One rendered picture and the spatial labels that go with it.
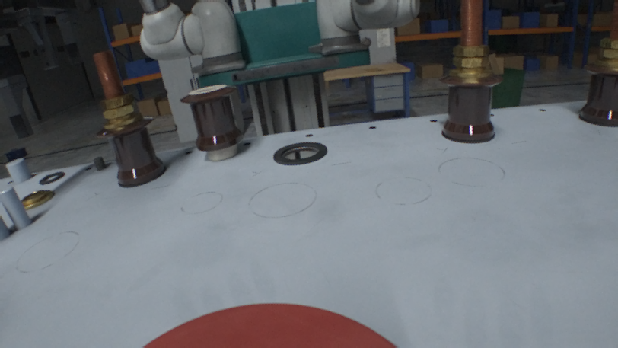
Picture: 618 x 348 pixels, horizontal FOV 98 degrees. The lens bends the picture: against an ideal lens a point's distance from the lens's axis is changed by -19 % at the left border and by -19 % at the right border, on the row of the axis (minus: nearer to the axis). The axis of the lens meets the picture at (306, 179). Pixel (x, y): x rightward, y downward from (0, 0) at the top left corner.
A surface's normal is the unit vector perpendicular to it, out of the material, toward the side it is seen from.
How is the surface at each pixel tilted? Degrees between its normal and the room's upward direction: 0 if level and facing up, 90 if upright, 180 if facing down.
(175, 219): 0
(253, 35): 90
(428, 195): 0
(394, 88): 90
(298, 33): 90
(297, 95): 90
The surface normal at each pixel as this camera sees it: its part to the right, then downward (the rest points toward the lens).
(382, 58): 0.00, 0.44
